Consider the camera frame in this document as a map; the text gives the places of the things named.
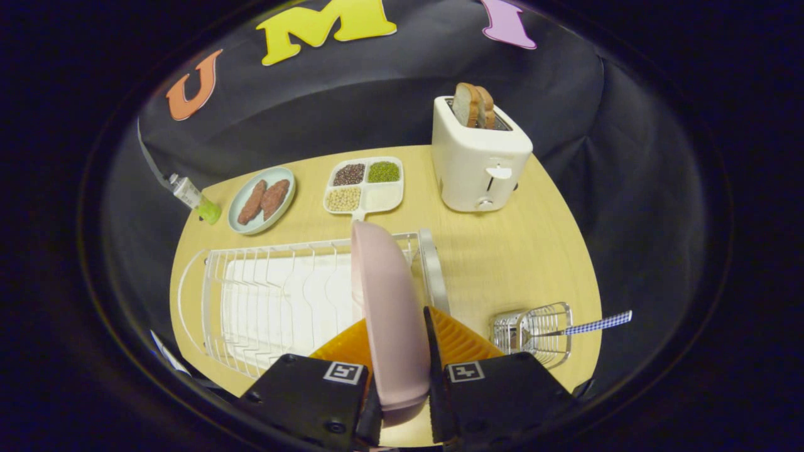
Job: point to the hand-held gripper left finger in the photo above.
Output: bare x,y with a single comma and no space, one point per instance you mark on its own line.
301,402

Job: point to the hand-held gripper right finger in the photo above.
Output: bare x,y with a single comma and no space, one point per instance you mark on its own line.
502,395

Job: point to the pink plate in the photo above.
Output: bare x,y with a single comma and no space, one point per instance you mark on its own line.
389,314

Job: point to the pale green oval plate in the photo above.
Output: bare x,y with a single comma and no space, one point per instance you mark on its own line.
242,227

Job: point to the brown sausage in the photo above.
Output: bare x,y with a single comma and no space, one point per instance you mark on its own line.
251,202
275,198

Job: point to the pile of pale soybeans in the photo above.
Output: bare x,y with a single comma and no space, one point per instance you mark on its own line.
343,199

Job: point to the white divided tray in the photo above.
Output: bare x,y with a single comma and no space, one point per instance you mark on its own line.
384,196

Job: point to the white toaster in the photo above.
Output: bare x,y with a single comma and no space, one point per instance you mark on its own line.
477,169

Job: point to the pile of dark red beans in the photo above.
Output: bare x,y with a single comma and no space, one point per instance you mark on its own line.
349,174

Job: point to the clear bottle with green base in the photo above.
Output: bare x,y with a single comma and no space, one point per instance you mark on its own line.
188,193

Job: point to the pile of green beans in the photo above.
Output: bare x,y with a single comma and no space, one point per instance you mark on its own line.
383,171

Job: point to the bread slice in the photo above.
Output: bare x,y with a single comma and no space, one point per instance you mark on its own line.
487,108
465,105

